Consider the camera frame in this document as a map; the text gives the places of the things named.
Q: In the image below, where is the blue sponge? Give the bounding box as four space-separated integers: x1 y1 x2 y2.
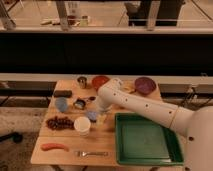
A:
86 111 97 122

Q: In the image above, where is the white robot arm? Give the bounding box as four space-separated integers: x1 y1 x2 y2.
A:
96 78 213 171

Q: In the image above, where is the white paper cup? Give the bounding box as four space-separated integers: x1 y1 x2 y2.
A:
74 117 91 136

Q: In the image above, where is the small metal cup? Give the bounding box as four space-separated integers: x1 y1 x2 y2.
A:
77 76 87 89

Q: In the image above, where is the wooden table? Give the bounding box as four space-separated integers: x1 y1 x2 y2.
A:
30 79 168 167

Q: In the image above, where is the bunch of dark grapes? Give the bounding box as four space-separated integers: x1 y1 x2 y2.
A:
46 116 74 130

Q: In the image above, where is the red bowl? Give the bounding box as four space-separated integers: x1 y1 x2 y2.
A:
92 75 109 90

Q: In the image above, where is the yellow banana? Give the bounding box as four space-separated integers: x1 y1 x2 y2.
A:
123 85 135 94

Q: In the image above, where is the metal fork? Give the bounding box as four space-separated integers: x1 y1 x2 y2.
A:
76 151 108 157

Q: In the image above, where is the green plastic tray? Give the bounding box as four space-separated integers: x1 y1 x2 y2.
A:
115 113 184 166

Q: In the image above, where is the dark brown block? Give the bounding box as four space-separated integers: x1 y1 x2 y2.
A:
53 90 72 98

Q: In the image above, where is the purple bowl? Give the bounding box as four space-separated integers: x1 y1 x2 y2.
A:
135 77 156 95

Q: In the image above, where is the orange sausage toy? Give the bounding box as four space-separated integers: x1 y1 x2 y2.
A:
40 143 69 152

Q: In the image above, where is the black handled utensil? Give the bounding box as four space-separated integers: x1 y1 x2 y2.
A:
88 96 96 101

